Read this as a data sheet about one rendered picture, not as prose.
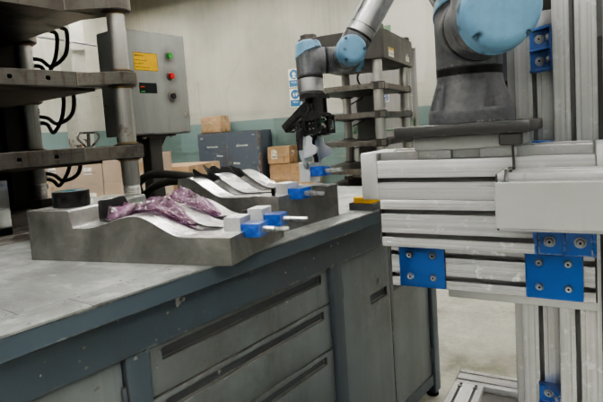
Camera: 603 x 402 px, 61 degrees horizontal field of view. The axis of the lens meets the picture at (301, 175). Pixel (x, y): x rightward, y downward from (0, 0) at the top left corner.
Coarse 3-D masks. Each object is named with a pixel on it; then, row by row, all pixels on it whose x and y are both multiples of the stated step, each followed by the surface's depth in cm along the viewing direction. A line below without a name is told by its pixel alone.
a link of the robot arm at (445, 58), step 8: (440, 0) 90; (448, 0) 89; (440, 8) 90; (448, 8) 86; (440, 16) 90; (440, 24) 89; (440, 32) 89; (440, 40) 90; (440, 48) 91; (448, 48) 88; (440, 56) 92; (448, 56) 90; (456, 56) 88; (496, 56) 89; (440, 64) 92; (448, 64) 90; (456, 64) 89; (464, 64) 88; (472, 64) 88; (480, 64) 88
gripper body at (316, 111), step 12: (300, 96) 145; (312, 96) 143; (324, 96) 143; (312, 108) 144; (324, 108) 143; (300, 120) 144; (312, 120) 143; (324, 120) 143; (312, 132) 143; (324, 132) 144
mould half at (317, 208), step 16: (224, 176) 151; (256, 176) 158; (208, 192) 139; (224, 192) 141; (336, 192) 144; (240, 208) 132; (272, 208) 126; (288, 208) 127; (304, 208) 132; (320, 208) 138; (336, 208) 144; (288, 224) 127; (304, 224) 132
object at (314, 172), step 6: (312, 162) 145; (318, 162) 148; (300, 168) 146; (312, 168) 144; (318, 168) 143; (324, 168) 143; (330, 168) 142; (336, 168) 141; (342, 168) 141; (300, 174) 146; (306, 174) 145; (312, 174) 144; (318, 174) 143; (324, 174) 143; (300, 180) 146; (306, 180) 145; (312, 180) 145; (318, 180) 147
